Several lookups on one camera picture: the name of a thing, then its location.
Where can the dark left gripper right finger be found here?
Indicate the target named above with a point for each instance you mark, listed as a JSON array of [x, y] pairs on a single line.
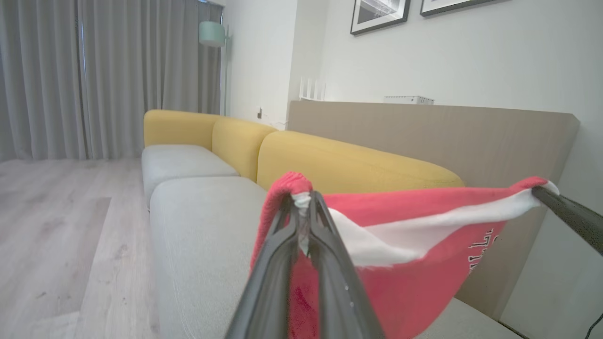
[[337, 287]]

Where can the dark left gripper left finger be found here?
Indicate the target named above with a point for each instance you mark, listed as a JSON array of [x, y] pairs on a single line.
[[271, 282]]

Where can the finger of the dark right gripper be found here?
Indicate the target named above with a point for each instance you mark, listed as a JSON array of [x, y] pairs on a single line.
[[577, 219]]

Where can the red and white jersey shirt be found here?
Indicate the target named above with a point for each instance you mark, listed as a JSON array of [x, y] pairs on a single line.
[[414, 273]]

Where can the large grey sofa seat cushion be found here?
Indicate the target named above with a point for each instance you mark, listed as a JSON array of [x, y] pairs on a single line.
[[202, 254]]

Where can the long yellow sofa backrest segment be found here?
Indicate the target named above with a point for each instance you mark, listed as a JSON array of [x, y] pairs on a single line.
[[344, 162]]

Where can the medium yellow sofa backrest segment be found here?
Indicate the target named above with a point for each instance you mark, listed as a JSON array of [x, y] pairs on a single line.
[[238, 146]]

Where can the small grey sofa seat cushion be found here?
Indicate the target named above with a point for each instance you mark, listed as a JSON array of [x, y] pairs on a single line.
[[183, 162]]

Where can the beige wooden panel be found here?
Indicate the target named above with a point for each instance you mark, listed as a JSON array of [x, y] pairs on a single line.
[[424, 136]]

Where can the curved yellow sofa backrest segment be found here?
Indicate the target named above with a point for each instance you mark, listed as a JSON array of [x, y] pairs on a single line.
[[176, 127]]

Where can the white router with antennas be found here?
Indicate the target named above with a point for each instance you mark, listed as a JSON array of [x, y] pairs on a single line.
[[312, 92]]

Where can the flat white device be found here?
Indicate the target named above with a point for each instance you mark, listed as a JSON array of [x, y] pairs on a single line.
[[407, 100]]

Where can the mint green floor lamp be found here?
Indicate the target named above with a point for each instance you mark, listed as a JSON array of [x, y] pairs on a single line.
[[212, 34]]

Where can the grey curtain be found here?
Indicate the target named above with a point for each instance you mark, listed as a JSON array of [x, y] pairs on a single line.
[[141, 61], [37, 80]]

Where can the narrow black picture frame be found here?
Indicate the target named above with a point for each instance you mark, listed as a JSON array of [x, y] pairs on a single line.
[[447, 5]]

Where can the large black picture frame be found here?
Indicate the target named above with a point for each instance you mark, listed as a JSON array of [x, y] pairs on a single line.
[[379, 14]]

